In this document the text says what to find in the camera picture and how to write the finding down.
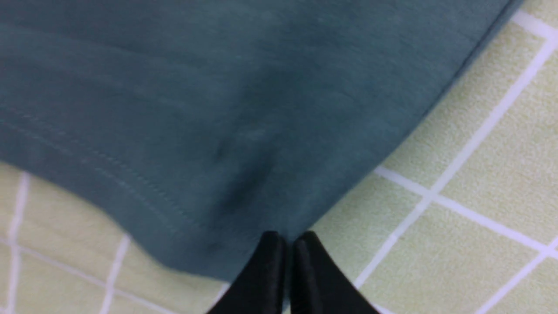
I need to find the green long-sleeved shirt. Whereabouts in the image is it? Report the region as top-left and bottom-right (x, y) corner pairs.
(0, 0), (521, 281)

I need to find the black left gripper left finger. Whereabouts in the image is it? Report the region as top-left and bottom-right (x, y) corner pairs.
(208, 231), (287, 314)

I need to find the green checkered tablecloth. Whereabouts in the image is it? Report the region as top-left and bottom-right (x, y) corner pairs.
(1, 0), (557, 314)

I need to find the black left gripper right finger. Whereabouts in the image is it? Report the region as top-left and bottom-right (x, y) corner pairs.
(289, 231), (378, 314)

